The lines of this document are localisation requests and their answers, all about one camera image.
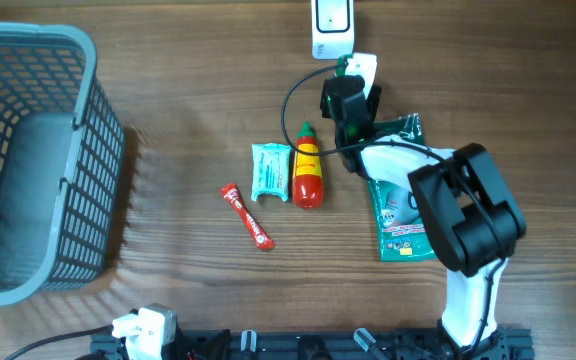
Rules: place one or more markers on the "red Nescafe coffee stick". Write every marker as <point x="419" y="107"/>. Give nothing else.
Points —
<point x="232" y="195"/>

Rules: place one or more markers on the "red chili sauce bottle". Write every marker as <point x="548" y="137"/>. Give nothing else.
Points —
<point x="307" y="180"/>

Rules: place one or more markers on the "green-lid spice jar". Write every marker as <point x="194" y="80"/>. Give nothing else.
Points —
<point x="342" y="64"/>

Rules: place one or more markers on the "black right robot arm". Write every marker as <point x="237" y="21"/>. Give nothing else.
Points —
<point x="471" y="219"/>

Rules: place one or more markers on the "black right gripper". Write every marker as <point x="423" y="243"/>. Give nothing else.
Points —
<point x="371" y="99"/>

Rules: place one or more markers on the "grey plastic mesh basket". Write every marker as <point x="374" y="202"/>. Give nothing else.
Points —
<point x="61" y="152"/>

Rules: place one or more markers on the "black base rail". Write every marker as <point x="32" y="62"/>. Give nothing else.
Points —
<point x="419" y="343"/>

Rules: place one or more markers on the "green 3M gloves packet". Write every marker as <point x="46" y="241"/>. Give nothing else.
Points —
<point x="400" y="231"/>

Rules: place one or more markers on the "white barcode scanner box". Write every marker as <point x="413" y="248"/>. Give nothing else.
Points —
<point x="333" y="32"/>

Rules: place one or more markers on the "mint green tissue packet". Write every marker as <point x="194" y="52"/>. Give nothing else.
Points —
<point x="270" y="170"/>

